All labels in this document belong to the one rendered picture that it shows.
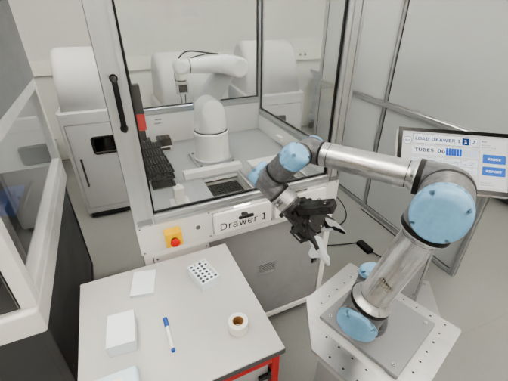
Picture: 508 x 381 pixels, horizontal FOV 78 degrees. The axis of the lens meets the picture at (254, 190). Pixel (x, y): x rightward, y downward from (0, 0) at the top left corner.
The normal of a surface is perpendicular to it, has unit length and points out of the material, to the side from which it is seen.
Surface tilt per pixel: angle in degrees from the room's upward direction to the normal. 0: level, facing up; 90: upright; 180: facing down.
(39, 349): 90
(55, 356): 90
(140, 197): 90
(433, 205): 80
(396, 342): 3
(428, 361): 0
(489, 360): 1
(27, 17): 90
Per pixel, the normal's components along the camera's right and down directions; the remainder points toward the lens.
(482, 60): -0.93, 0.19
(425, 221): -0.53, 0.27
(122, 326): 0.00, -0.86
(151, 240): 0.41, 0.46
